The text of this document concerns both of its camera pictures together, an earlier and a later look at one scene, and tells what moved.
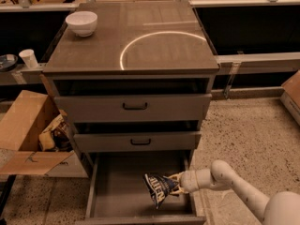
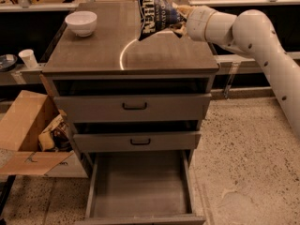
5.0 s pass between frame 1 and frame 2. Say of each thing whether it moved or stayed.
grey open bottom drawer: stayed
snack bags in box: stayed
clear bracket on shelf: stayed
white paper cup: stayed
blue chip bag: moved
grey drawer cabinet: stayed
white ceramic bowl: stayed
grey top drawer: stayed
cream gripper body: moved
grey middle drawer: stayed
